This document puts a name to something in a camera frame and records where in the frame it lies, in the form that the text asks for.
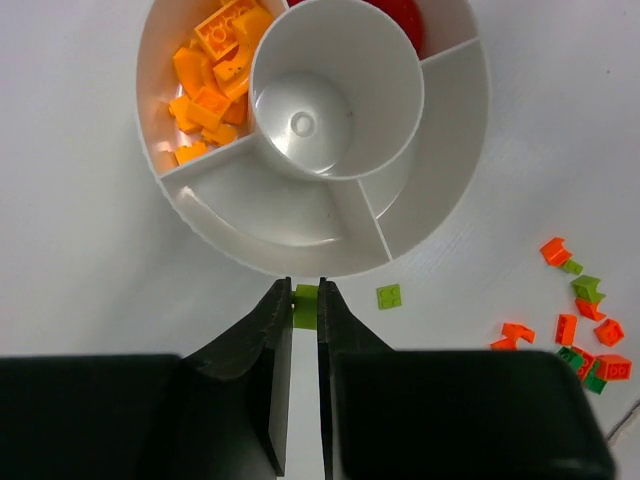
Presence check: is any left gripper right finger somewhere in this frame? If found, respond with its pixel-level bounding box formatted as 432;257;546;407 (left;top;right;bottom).
317;280;615;479

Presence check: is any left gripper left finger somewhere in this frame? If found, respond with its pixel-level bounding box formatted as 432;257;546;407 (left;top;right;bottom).
1;279;292;479

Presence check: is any lime lego brick pair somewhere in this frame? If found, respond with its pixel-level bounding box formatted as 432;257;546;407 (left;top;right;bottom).
293;284;319;331

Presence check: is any lime flat lego plate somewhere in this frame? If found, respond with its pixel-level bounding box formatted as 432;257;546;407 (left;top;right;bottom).
376;284;402;310

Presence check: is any orange slope lego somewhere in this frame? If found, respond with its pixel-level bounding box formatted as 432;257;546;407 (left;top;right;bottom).
540;237;573;267

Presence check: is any orange studded lego brick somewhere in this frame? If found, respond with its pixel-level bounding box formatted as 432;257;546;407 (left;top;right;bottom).
594;318;625;347

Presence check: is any white divided round container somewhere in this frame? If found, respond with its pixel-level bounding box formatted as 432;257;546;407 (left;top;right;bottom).
136;1;490;277

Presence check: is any yellow long lego brick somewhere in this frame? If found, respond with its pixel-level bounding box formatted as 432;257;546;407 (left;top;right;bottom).
194;0;258;60

